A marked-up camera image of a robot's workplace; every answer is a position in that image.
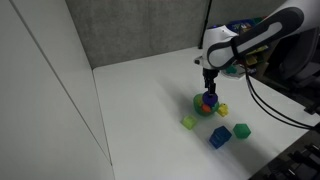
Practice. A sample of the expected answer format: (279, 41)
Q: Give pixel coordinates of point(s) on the green bowl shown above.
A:
(199, 110)

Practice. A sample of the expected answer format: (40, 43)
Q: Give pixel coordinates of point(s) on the blue cube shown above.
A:
(220, 136)

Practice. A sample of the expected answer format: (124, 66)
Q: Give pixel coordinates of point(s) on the purple ball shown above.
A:
(209, 100)

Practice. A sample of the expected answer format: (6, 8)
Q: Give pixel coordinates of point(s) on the black camera stand pole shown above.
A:
(200, 45)

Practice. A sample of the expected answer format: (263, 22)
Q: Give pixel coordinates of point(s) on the yellow toy block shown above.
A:
(223, 110)

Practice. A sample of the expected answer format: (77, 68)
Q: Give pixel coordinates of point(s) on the dark green cube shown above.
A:
(242, 131)

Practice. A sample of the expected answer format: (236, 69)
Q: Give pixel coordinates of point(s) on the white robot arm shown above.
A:
(222, 47)

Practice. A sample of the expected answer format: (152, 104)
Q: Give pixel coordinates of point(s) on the black perforated base board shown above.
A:
(300, 161)

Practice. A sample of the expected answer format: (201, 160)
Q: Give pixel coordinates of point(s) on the lime green cube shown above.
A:
(189, 122)

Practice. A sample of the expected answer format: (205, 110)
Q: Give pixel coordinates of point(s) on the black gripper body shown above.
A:
(210, 74)

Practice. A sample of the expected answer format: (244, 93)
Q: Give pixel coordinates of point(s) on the orange toy in bowl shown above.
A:
(206, 108)

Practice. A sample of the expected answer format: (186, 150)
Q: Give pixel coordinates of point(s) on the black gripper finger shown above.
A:
(213, 88)
(207, 85)

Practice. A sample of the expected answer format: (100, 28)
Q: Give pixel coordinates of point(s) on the yellow star toy in bowl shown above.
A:
(199, 101)

